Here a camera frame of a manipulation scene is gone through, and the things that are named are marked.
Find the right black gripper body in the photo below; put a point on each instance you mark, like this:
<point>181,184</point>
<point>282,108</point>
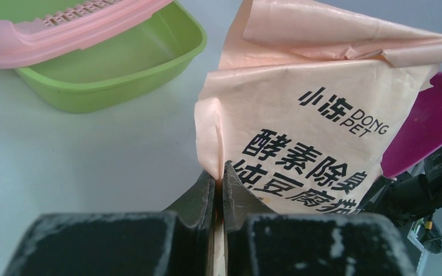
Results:
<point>408,198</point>

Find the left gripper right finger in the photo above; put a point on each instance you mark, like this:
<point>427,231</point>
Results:
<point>259,241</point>

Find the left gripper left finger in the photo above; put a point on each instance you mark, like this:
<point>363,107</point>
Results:
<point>176,241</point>

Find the magenta plastic scoop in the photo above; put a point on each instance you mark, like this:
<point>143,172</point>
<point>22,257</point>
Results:
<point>420,134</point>

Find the cat litter bag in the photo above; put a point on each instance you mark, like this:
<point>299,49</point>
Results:
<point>306,99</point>

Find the pink green litter box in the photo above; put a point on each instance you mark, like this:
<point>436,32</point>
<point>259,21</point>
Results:
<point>84,56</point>

